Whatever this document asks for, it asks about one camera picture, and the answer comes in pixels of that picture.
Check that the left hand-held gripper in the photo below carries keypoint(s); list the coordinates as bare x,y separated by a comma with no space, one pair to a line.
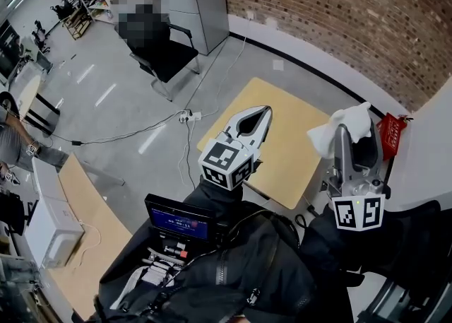
226,164

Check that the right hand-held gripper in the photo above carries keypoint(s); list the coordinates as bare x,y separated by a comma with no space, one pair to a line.
356,208

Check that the person's right forearm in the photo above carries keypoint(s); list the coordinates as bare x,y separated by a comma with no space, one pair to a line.
325,240

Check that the person's left forearm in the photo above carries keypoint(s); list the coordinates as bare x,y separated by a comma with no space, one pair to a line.
219,198

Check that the red box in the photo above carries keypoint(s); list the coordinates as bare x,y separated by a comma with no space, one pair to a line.
392,138

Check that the square wooden table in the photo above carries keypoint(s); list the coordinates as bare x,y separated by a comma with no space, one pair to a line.
293,152

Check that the white power strip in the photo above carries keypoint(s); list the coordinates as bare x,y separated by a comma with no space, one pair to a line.
192,116

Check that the black cantilever visitor chair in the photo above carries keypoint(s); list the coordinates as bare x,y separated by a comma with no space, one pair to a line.
169,60

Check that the chest-mounted monitor screen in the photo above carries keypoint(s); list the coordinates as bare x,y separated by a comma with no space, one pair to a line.
180,221

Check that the grey metal cabinet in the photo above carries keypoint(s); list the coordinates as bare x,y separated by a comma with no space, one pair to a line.
205,3

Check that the person's black jacket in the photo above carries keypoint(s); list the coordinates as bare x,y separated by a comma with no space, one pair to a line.
247,272

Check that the long wooden table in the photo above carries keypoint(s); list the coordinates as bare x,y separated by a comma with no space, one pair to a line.
99,222

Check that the white microwave oven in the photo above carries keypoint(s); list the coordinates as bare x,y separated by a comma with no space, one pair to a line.
53,229

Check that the round white table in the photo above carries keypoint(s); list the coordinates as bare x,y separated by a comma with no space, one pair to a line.
30,95

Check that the black swivel chair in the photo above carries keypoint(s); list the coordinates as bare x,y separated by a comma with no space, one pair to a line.
12,212

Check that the white wall outlet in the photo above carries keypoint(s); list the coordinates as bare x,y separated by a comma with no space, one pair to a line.
250,15

